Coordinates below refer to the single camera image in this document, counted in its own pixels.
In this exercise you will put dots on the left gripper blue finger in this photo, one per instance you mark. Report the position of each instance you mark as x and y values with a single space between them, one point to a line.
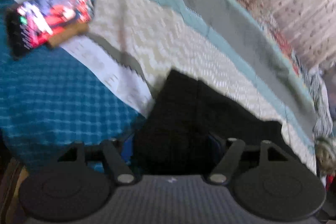
127 148

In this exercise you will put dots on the black pants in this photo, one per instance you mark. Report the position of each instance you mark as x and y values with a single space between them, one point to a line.
178 136

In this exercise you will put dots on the patterned bedsheet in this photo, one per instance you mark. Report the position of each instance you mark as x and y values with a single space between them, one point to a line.
102 85

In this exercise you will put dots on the smartphone with lit screen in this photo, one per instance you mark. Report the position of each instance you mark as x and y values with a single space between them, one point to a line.
32 23

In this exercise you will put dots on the crumpled olive patterned cloth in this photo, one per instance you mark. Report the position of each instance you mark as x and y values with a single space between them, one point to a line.
325 154

